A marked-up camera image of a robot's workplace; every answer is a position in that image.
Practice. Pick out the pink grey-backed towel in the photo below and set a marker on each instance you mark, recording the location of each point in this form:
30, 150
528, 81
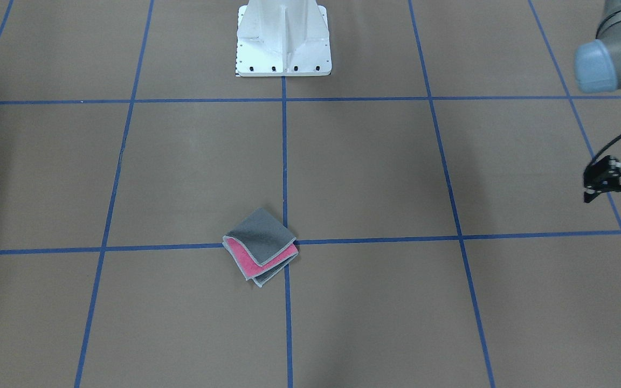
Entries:
261, 246

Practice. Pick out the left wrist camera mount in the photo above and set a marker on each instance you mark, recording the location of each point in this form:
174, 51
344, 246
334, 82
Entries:
600, 177

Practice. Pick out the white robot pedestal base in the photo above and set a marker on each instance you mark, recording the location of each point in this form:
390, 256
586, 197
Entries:
283, 39

